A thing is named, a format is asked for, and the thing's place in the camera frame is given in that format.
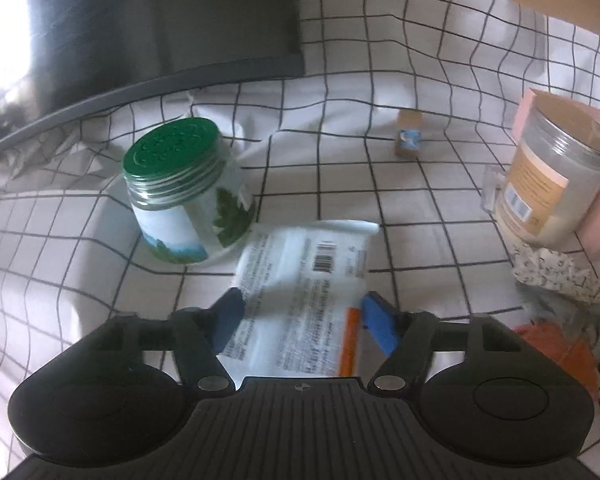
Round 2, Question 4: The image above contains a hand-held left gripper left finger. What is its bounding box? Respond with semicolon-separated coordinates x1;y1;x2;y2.
87;287;246;397

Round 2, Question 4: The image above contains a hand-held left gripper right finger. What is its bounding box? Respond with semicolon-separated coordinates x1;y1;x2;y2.
361;292;526;397

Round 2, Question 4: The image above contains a white plastic packet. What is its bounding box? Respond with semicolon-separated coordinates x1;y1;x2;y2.
217;219;382;379

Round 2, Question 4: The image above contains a green lid glass jar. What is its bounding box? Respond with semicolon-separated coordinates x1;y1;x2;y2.
122;117;257;266

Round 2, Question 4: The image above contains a white checkered tablecloth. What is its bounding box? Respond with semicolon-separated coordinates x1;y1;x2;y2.
0;0;600;480

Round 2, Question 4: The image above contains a small clear plastic box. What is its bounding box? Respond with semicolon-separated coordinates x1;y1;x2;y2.
482;165;507;217

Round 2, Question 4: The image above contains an orange cloth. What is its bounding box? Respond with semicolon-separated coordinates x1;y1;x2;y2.
511;322;600;397

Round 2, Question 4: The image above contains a white floral print cloth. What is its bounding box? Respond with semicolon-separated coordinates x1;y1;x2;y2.
511;244;600;307

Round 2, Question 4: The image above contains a small cardboard cube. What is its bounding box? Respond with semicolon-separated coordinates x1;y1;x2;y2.
393;108;424;159

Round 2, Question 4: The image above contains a grey fluffy cloth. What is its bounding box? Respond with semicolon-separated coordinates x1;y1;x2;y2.
524;294;600;358

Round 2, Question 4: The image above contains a clear jar with tan lid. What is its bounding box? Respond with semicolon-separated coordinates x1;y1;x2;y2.
495;95;600;251

